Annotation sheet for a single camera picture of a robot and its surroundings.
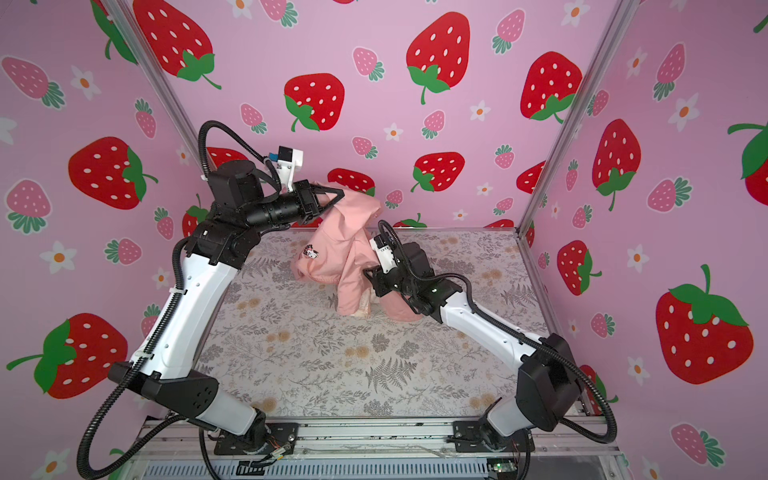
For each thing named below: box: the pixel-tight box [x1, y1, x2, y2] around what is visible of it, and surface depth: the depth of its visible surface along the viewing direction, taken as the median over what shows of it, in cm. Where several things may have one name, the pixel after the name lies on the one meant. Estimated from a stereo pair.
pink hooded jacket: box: [292, 182, 423, 322], surface depth 71 cm
